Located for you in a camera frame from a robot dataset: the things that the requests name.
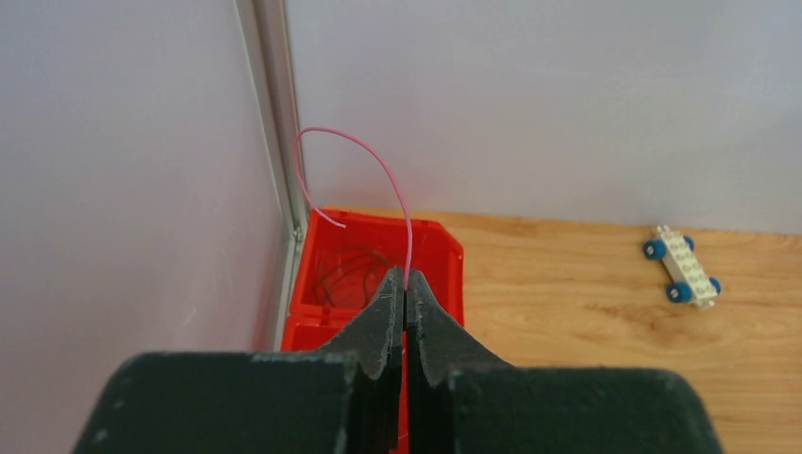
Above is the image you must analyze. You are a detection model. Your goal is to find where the black wire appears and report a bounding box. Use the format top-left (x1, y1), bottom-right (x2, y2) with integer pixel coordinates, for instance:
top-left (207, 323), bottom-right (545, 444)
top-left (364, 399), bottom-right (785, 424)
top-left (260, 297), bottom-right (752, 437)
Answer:
top-left (311, 247), bottom-right (392, 308)

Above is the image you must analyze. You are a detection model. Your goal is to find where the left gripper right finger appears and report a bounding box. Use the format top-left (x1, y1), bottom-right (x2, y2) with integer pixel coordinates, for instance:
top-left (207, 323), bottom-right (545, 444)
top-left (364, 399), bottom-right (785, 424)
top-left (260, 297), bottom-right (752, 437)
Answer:
top-left (406, 271), bottom-right (723, 453)

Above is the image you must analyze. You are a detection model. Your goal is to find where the left corner aluminium post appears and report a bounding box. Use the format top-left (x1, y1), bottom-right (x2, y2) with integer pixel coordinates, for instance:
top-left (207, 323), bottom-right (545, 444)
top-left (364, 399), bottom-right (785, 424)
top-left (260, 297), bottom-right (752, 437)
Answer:
top-left (235, 1), bottom-right (308, 351)

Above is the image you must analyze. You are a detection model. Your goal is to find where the pink wire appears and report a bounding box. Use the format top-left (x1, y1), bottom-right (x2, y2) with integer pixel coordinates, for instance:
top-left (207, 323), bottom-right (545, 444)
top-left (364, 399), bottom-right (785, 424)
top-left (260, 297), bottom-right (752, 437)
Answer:
top-left (294, 127), bottom-right (413, 290)

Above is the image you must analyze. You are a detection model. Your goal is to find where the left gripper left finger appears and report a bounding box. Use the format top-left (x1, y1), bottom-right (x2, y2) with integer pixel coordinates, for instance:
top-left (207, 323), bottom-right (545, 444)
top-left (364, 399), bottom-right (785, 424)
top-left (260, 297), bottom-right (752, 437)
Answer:
top-left (74, 268), bottom-right (405, 453)

